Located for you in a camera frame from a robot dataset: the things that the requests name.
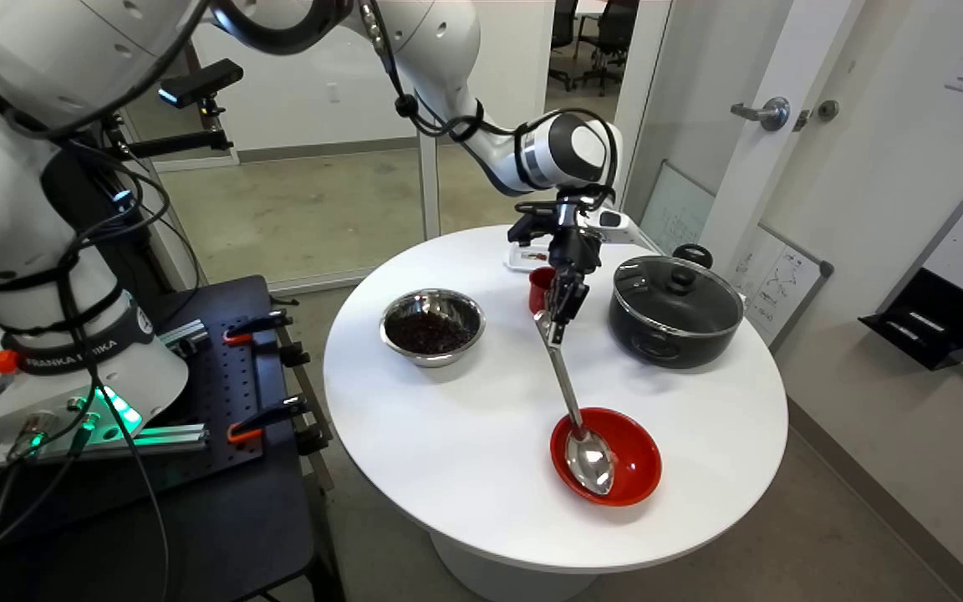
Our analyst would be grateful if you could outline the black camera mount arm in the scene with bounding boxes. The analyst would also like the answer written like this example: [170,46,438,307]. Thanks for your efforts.
[109,99,239,164]

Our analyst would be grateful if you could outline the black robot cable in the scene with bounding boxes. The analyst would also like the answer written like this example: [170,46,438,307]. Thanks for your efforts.
[0,99,178,602]

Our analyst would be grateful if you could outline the red mug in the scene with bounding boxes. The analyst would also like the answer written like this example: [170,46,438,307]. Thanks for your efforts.
[524,266,563,319]

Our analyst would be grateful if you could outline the red bowl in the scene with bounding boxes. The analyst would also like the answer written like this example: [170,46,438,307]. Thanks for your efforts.
[544,405,666,511]

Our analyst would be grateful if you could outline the black robot cart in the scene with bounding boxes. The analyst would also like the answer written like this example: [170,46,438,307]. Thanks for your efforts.
[0,276,349,602]

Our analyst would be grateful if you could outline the black wall file holder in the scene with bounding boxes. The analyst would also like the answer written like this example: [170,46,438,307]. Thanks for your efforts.
[857,266,963,376]

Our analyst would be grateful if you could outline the small framed whiteboard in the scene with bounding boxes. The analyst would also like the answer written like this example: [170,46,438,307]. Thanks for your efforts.
[722,225,838,347]

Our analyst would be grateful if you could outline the silver metal bowl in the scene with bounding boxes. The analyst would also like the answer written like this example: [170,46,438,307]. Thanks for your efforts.
[378,284,485,372]

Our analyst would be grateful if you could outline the clear plastic container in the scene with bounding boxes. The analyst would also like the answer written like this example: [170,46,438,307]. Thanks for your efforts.
[500,225,558,279]

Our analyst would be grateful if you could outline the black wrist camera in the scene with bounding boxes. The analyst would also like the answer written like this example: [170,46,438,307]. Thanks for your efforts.
[503,198,563,251]

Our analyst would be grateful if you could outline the large metal spoon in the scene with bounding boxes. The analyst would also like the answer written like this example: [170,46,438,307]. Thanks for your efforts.
[532,307,623,503]

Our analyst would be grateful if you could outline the white door with window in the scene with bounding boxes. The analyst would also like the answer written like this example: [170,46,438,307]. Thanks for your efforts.
[612,0,877,280]

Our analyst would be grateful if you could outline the black stereo camera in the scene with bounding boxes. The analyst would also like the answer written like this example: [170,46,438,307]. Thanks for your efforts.
[154,57,249,115]

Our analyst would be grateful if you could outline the dark brown bowl contents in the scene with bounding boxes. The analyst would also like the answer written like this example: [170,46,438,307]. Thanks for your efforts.
[386,295,479,356]

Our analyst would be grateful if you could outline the black pot lid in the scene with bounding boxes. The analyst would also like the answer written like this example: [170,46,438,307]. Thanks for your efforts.
[612,251,748,339]

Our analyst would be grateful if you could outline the white table pedestal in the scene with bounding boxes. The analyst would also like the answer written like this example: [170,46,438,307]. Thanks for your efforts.
[423,531,730,602]

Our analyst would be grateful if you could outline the silver aluminium rail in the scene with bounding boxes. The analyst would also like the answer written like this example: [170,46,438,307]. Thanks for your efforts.
[0,414,213,470]

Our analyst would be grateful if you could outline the black clamp orange handle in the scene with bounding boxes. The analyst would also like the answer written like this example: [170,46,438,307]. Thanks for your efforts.
[219,307,296,347]
[219,395,314,453]

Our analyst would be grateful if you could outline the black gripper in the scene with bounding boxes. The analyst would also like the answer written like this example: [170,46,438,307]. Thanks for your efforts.
[544,198,607,346]

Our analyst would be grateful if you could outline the black cooking pot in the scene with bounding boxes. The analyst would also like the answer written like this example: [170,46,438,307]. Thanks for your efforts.
[604,241,748,372]

